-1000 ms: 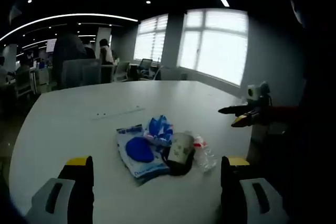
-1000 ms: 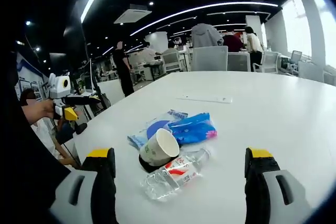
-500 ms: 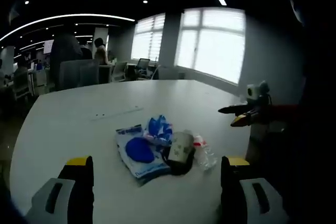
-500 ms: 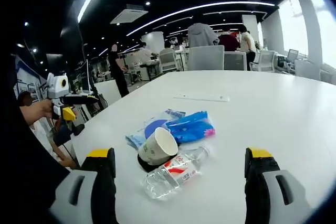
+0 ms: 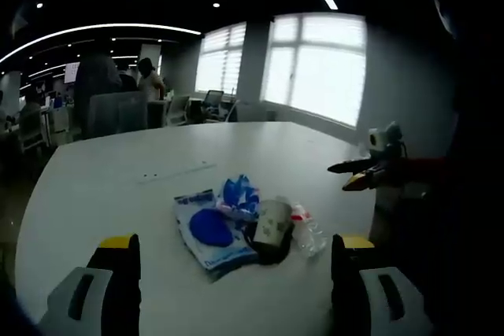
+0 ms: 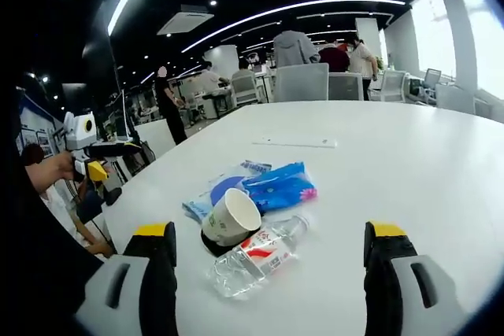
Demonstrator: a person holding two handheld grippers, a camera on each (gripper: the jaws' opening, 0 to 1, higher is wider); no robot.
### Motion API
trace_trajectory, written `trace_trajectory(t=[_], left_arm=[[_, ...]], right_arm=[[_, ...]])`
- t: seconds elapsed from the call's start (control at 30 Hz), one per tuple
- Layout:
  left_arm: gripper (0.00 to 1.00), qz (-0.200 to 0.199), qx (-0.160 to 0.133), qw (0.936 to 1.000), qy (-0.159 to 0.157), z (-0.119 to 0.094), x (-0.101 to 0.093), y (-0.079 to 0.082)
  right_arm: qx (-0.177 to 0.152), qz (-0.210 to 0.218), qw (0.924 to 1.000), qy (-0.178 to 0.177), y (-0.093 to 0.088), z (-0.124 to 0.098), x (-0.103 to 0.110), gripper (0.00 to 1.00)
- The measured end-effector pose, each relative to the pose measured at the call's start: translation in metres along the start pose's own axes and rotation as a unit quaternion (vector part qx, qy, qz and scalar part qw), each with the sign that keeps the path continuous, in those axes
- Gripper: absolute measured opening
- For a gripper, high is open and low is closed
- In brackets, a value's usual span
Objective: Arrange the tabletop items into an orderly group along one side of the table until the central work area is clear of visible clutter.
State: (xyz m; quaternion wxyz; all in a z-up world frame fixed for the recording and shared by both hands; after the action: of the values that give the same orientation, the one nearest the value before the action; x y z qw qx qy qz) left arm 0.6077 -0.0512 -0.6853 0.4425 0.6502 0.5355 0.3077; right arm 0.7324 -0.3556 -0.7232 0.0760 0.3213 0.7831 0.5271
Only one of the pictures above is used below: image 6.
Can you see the person's left hand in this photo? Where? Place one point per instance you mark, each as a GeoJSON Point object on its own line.
{"type": "Point", "coordinates": [51, 172]}

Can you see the white paper cup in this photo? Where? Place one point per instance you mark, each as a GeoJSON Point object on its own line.
{"type": "Point", "coordinates": [232, 218]}

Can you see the black round coaster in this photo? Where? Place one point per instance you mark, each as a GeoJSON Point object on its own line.
{"type": "Point", "coordinates": [210, 247]}

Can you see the wall poster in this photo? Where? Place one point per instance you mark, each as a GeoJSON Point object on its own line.
{"type": "Point", "coordinates": [37, 131]}

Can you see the blue and white pouch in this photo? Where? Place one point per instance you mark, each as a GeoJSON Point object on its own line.
{"type": "Point", "coordinates": [210, 196]}

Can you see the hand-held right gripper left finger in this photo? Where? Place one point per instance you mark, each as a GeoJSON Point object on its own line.
{"type": "Point", "coordinates": [118, 289]}

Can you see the ceiling air conditioner unit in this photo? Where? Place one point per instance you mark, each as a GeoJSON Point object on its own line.
{"type": "Point", "coordinates": [185, 20]}

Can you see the grey mesh office chair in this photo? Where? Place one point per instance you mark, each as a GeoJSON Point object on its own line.
{"type": "Point", "coordinates": [393, 86]}
{"type": "Point", "coordinates": [244, 90]}
{"type": "Point", "coordinates": [345, 86]}
{"type": "Point", "coordinates": [301, 83]}
{"type": "Point", "coordinates": [432, 78]}

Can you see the clear plastic bottle red label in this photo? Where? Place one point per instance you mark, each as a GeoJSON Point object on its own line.
{"type": "Point", "coordinates": [260, 257]}

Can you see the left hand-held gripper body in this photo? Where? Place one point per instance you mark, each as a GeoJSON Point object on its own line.
{"type": "Point", "coordinates": [80, 133]}

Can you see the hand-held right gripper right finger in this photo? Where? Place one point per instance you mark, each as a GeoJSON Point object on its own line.
{"type": "Point", "coordinates": [417, 292]}

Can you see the computer monitor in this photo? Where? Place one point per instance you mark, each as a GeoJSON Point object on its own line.
{"type": "Point", "coordinates": [125, 115]}

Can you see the white table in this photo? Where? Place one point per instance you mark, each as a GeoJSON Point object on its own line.
{"type": "Point", "coordinates": [393, 178]}

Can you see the person's dark clothing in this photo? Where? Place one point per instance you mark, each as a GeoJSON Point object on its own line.
{"type": "Point", "coordinates": [43, 273]}

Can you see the blue tissue packet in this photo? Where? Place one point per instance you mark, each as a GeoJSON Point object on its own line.
{"type": "Point", "coordinates": [281, 186]}

